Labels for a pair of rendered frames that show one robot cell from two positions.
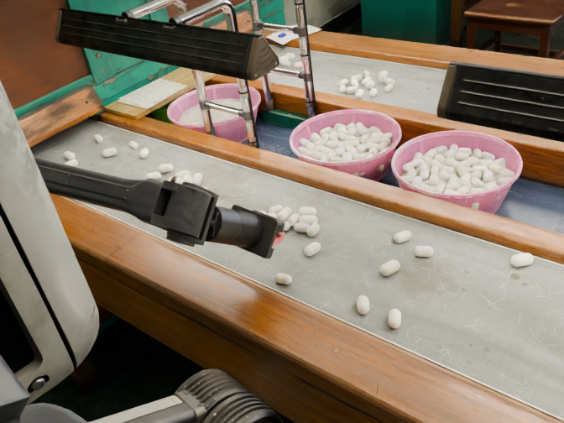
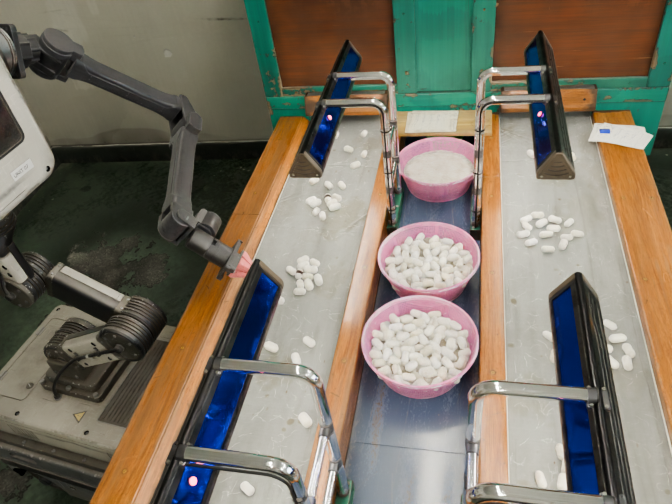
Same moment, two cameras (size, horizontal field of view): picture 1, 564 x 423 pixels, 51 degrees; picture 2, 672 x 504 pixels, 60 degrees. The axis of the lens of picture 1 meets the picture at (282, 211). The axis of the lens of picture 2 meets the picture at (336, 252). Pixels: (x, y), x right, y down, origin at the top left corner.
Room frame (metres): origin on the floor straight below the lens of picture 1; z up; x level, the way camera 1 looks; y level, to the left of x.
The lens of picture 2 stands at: (0.56, -1.06, 1.82)
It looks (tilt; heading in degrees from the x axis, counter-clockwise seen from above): 42 degrees down; 64
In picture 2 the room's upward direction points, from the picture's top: 10 degrees counter-clockwise
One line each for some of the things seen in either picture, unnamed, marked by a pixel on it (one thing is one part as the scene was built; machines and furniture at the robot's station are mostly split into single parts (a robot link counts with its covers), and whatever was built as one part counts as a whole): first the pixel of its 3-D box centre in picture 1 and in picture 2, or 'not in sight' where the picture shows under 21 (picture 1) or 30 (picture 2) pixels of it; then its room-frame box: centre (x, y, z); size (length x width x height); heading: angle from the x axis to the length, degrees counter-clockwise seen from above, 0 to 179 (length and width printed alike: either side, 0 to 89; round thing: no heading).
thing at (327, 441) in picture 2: not in sight; (276, 479); (0.62, -0.55, 0.90); 0.20 x 0.19 x 0.45; 46
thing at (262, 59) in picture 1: (150, 36); (329, 100); (1.24, 0.21, 1.08); 0.62 x 0.08 x 0.07; 46
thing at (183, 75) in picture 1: (162, 91); (442, 123); (1.71, 0.30, 0.77); 0.33 x 0.15 x 0.01; 136
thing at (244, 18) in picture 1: (222, 33); (547, 98); (1.99, 0.10, 0.83); 0.30 x 0.06 x 0.07; 136
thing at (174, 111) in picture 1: (216, 118); (438, 171); (1.56, 0.14, 0.72); 0.27 x 0.27 x 0.10
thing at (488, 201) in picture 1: (454, 179); (419, 350); (1.06, -0.38, 0.72); 0.27 x 0.27 x 0.10
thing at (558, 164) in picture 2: not in sight; (546, 95); (1.64, -0.18, 1.08); 0.62 x 0.08 x 0.07; 46
